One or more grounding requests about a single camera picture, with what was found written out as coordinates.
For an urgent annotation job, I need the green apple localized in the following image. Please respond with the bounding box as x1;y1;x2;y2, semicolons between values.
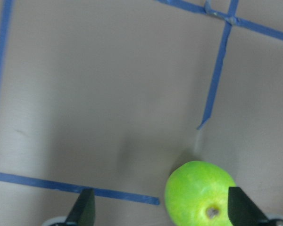
164;161;236;226

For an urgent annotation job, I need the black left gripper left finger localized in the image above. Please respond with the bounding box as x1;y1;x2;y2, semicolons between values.
65;188;95;226

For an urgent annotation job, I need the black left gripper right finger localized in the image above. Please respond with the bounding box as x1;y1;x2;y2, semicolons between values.
227;186;269;226

